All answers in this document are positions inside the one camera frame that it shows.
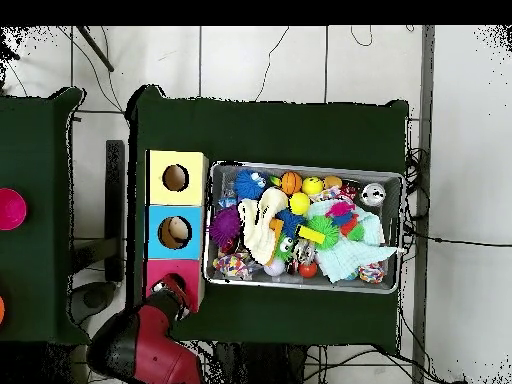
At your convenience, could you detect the purple spiky ball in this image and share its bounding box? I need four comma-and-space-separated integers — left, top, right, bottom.
208, 205, 242, 247

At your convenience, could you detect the pink ball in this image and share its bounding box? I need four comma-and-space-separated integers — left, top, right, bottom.
0, 187, 28, 232

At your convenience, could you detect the black cable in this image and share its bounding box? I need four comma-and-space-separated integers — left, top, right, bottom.
403, 227, 512, 248

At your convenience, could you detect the cream muslin cloth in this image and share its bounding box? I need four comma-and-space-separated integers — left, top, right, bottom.
237, 185, 289, 265

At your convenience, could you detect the mint green muslin cloth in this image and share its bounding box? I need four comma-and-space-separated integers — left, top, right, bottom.
307, 198, 401, 284

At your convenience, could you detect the blue fuzzy ball with eyes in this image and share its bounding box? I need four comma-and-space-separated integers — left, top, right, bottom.
233, 168, 268, 200

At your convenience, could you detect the dark green tablecloth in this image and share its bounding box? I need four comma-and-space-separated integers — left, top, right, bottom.
125, 84, 410, 348
0, 86, 94, 346

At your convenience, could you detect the black rod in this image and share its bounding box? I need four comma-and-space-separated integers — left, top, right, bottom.
75, 25, 115, 73

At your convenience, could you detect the grey metal rail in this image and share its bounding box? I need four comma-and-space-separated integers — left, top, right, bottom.
411, 25, 436, 384

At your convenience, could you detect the wooden box with three holes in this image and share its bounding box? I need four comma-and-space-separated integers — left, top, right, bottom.
142, 149, 210, 314

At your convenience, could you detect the silver drink can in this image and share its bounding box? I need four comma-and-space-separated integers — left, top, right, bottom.
361, 182, 388, 207

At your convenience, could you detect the yellow sponge block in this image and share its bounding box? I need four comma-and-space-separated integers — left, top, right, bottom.
295, 224, 327, 245

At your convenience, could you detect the yellow smiley ball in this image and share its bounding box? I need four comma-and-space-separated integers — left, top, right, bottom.
301, 176, 324, 197

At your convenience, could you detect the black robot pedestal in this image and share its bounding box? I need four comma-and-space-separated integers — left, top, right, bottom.
203, 343, 309, 384

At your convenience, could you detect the green puffer ball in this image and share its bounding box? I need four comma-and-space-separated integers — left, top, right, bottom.
305, 215, 340, 251

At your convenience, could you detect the orange toy basketball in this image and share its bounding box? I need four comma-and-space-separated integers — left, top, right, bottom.
280, 171, 304, 196

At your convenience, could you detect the clear mesh bin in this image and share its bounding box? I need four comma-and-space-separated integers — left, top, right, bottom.
202, 159, 405, 296

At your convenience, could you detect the yellow tennis ball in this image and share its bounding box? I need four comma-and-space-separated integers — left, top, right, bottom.
288, 191, 312, 216

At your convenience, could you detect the black stand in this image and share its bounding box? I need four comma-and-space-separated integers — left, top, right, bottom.
104, 139, 126, 283

